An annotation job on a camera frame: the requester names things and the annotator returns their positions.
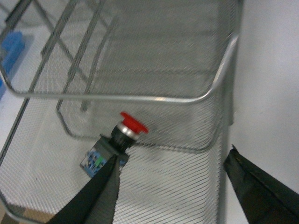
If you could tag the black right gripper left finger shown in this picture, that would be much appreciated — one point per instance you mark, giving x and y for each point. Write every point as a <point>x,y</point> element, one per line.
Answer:
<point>95,202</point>

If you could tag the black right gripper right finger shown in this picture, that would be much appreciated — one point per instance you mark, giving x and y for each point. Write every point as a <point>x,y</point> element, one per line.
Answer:
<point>263,198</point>

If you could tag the red emergency stop button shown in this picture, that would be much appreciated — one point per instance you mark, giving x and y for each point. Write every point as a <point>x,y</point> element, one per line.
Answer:
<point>124,135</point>

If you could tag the silver mesh three-tier rack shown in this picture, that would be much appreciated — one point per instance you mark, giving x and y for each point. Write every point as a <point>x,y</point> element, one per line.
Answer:
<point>168,63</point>

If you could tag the blue plastic tray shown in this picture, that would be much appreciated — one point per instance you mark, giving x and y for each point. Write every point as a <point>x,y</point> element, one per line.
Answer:
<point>10,50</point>

